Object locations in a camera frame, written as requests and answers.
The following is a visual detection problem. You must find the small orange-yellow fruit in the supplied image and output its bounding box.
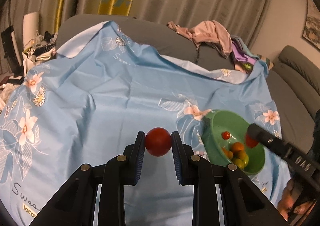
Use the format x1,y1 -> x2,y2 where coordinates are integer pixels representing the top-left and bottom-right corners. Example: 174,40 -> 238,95
237,150 -> 247,161

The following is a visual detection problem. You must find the pink garment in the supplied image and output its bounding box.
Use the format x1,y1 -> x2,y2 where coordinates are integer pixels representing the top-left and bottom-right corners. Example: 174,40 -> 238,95
167,20 -> 233,58

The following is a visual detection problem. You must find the person hand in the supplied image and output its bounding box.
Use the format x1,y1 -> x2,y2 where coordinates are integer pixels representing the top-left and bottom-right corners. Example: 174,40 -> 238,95
277,178 -> 316,225

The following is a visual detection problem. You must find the white lamp shade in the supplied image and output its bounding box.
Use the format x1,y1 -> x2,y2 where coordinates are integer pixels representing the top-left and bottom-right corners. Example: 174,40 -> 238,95
23,11 -> 40,49

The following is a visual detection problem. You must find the clutter pile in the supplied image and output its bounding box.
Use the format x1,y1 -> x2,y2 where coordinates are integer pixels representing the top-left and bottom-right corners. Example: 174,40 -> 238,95
1,31 -> 57,110

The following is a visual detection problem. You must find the yellow-green fruit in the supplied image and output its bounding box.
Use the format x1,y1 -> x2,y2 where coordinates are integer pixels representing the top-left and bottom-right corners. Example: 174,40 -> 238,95
232,156 -> 249,170

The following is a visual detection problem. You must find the purple clothes pile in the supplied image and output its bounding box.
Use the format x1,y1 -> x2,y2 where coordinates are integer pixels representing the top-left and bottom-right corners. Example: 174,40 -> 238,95
231,35 -> 274,73

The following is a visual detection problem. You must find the green bowl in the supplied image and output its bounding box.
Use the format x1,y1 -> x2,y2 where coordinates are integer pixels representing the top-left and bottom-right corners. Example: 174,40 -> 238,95
202,110 -> 265,175

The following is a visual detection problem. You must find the light blue floral cloth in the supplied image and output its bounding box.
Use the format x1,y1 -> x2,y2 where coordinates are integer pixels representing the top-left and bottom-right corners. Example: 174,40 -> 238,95
1,21 -> 281,225

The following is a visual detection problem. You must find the red tomato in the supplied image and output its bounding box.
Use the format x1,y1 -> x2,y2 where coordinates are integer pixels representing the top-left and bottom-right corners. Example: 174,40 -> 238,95
145,128 -> 171,157
221,131 -> 231,140
245,133 -> 259,149

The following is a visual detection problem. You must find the framed wall picture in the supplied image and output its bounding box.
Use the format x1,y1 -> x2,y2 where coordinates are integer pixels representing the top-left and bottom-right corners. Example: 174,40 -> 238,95
303,0 -> 320,50

